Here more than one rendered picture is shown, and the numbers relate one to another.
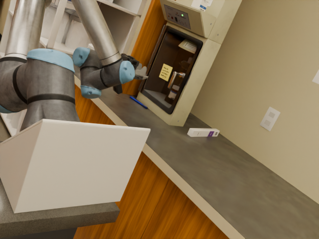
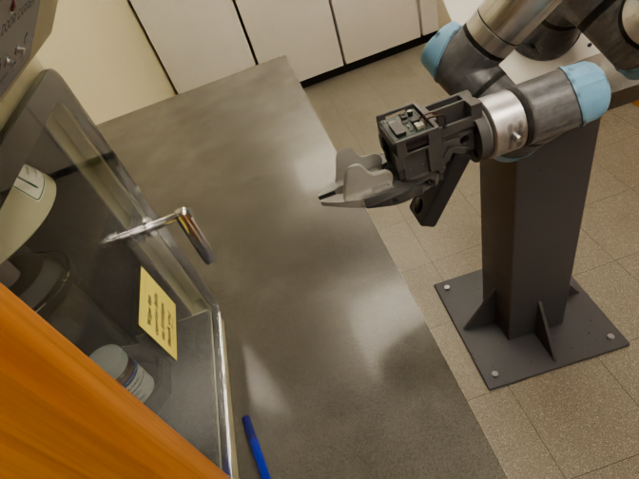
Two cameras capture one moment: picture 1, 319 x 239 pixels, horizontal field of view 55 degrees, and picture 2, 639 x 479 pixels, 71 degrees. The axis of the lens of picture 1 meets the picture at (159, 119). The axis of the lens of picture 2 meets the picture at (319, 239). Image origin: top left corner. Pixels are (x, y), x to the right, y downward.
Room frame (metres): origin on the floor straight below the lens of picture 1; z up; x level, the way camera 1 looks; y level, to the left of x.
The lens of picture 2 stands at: (1.73, 0.44, 1.50)
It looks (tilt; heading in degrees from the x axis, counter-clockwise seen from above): 42 degrees down; 226
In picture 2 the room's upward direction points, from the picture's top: 21 degrees counter-clockwise
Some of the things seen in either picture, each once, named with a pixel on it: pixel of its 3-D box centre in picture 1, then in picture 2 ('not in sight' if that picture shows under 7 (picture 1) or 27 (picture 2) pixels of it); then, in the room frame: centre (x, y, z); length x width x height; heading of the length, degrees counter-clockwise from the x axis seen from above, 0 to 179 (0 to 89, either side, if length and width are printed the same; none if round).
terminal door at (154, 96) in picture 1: (168, 68); (145, 299); (1.63, 0.06, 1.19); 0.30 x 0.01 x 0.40; 46
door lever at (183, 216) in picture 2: (174, 80); (183, 239); (1.54, 0.01, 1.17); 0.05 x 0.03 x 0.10; 136
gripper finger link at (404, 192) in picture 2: not in sight; (395, 186); (1.36, 0.21, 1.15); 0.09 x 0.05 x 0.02; 138
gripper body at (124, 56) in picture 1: (122, 65); (431, 143); (1.30, 0.24, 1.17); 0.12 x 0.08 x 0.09; 136
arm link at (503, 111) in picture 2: not in sight; (494, 126); (1.24, 0.30, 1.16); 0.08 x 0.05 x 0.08; 46
